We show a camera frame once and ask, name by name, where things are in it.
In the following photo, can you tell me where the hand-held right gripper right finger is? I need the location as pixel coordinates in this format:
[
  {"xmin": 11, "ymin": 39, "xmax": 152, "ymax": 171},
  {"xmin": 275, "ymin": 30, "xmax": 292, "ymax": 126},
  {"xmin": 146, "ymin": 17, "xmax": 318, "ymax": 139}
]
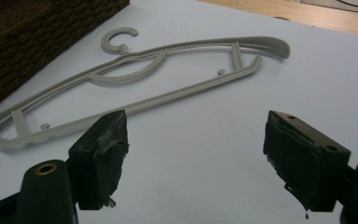
[{"xmin": 262, "ymin": 109, "xmax": 352, "ymax": 215}]

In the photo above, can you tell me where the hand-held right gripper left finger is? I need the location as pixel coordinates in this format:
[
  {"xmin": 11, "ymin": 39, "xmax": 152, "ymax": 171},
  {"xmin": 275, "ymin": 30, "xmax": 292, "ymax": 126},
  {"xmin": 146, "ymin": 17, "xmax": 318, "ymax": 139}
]
[{"xmin": 67, "ymin": 109, "xmax": 131, "ymax": 211}]

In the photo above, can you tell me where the grey plastic clothes hanger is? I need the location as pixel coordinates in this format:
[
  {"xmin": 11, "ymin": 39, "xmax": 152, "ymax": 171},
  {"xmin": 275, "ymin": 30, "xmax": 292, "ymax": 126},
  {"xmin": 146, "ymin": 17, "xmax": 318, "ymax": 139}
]
[{"xmin": 0, "ymin": 26, "xmax": 292, "ymax": 149}]

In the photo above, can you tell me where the dark brown knitted cloth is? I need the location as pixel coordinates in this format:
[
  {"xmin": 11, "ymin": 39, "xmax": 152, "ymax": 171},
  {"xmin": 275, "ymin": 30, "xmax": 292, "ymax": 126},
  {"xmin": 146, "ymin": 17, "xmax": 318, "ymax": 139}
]
[{"xmin": 0, "ymin": 0, "xmax": 131, "ymax": 118}]

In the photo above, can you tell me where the light wooden board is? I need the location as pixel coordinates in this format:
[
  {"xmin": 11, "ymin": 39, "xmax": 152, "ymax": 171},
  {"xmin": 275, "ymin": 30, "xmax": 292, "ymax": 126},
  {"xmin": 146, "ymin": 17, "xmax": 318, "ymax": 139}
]
[{"xmin": 196, "ymin": 0, "xmax": 358, "ymax": 39}]

